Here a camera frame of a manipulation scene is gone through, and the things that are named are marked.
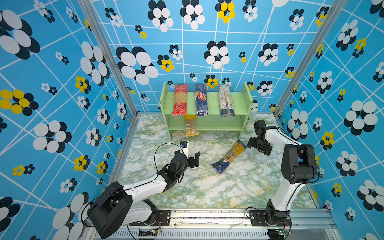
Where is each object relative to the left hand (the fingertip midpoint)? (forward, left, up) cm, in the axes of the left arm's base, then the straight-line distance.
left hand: (194, 151), depth 84 cm
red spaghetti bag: (+25, +8, +17) cm, 31 cm away
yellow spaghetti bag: (+16, +2, +4) cm, 16 cm away
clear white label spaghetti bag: (+19, -18, +18) cm, 32 cm away
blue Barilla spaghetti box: (+23, -4, +19) cm, 30 cm away
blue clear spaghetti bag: (-4, -16, -9) cm, 19 cm away
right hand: (+7, -41, -10) cm, 43 cm away
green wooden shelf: (+19, +14, +4) cm, 24 cm away
